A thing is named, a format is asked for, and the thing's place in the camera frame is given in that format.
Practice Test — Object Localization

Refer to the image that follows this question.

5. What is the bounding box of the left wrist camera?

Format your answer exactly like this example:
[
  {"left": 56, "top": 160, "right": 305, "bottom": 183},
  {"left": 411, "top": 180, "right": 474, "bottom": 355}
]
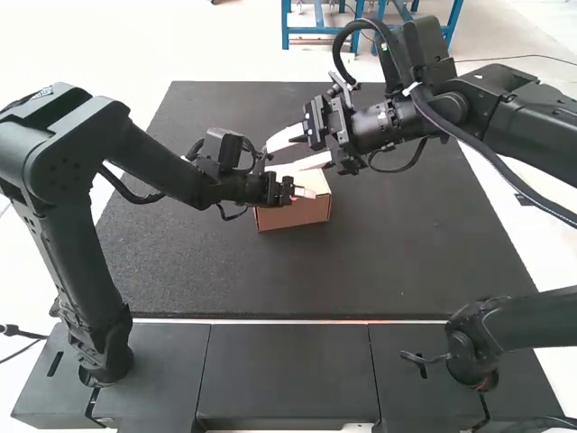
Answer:
[{"left": 205, "top": 127, "right": 248, "bottom": 173}]

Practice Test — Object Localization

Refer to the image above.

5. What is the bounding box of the dark base panel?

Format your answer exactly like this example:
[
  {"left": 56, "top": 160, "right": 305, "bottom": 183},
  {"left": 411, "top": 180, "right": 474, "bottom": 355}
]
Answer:
[
  {"left": 11, "top": 322, "right": 212, "bottom": 429},
  {"left": 194, "top": 322, "right": 384, "bottom": 433},
  {"left": 367, "top": 322, "right": 564, "bottom": 433}
]

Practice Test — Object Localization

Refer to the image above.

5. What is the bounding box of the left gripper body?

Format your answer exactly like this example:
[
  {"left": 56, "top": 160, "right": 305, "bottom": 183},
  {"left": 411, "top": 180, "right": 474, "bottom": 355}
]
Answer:
[{"left": 263, "top": 170, "right": 297, "bottom": 209}]

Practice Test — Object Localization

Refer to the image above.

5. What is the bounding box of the blue frame workbench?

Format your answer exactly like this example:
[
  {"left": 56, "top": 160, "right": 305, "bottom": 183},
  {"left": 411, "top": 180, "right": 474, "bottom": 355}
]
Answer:
[
  {"left": 353, "top": 0, "right": 465, "bottom": 58},
  {"left": 281, "top": 0, "right": 362, "bottom": 51}
]

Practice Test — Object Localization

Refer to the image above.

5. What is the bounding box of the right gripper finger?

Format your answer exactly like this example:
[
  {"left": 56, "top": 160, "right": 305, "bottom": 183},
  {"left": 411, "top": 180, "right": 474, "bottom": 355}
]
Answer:
[
  {"left": 264, "top": 119, "right": 313, "bottom": 155},
  {"left": 295, "top": 151, "right": 367, "bottom": 177}
]

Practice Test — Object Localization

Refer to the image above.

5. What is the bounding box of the cardboard box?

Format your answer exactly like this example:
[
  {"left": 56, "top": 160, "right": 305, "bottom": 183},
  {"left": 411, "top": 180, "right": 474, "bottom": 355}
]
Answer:
[{"left": 254, "top": 162, "right": 334, "bottom": 234}]

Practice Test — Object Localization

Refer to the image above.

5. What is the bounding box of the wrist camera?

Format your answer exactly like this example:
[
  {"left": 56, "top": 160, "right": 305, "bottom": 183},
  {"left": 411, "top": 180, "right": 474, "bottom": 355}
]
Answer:
[
  {"left": 326, "top": 69, "right": 362, "bottom": 114},
  {"left": 205, "top": 127, "right": 248, "bottom": 173}
]

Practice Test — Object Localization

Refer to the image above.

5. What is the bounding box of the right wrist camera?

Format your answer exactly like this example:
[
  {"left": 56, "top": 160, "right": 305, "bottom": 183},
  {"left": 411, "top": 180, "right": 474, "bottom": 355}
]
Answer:
[{"left": 326, "top": 69, "right": 362, "bottom": 114}]

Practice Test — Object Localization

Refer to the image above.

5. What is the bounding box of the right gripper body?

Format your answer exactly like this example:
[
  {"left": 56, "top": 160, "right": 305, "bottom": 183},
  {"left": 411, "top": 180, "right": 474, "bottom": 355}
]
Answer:
[{"left": 302, "top": 93, "right": 360, "bottom": 157}]

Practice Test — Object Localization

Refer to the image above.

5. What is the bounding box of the black mat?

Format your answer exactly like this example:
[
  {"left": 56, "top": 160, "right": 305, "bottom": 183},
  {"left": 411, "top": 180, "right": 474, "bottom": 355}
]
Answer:
[{"left": 96, "top": 80, "right": 540, "bottom": 322}]

